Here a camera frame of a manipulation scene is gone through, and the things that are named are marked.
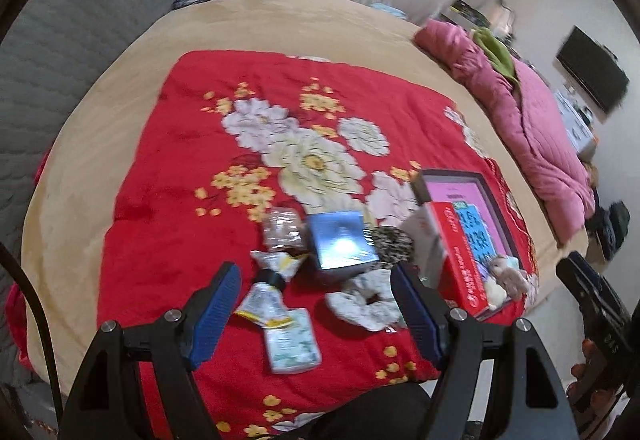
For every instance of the red box with white lid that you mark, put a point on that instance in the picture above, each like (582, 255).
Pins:
(462, 265)

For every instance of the beige fleece blanket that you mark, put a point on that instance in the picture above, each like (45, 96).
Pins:
(300, 20)

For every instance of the white floral scrunchie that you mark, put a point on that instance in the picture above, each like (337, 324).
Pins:
(350, 305)

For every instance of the grey quilted cover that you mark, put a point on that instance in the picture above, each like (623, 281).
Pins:
(75, 45)

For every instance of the light blue cloth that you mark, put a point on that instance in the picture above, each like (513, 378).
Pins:
(389, 10)

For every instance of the green cloth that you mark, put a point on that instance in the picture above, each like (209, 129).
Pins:
(495, 50)

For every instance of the dark yellow printed bag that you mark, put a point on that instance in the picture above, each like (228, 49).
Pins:
(465, 10)

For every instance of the black wall television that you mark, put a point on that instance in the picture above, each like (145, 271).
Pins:
(592, 70)

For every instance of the pink bunny plush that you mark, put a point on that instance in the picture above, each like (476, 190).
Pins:
(507, 276)

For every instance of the black bag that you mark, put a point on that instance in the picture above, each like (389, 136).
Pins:
(612, 225)

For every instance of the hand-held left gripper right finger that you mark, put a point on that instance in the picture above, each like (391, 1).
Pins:
(420, 315)

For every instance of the person's right hand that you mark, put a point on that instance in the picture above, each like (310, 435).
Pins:
(582, 370)

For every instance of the red floral blanket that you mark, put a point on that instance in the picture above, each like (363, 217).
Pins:
(165, 200)

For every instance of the yellow white tube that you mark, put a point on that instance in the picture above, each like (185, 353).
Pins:
(260, 305)

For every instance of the leopard print scrunchie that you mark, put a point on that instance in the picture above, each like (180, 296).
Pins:
(395, 244)

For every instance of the clear plastic bag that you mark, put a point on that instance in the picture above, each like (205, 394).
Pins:
(282, 230)

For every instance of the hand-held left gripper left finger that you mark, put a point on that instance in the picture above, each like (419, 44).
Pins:
(215, 315)

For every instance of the blue box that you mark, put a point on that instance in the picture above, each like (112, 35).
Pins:
(340, 240)

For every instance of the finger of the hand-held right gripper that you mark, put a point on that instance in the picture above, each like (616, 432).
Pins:
(585, 287)

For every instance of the pink quilt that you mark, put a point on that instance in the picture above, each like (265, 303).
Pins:
(540, 145)

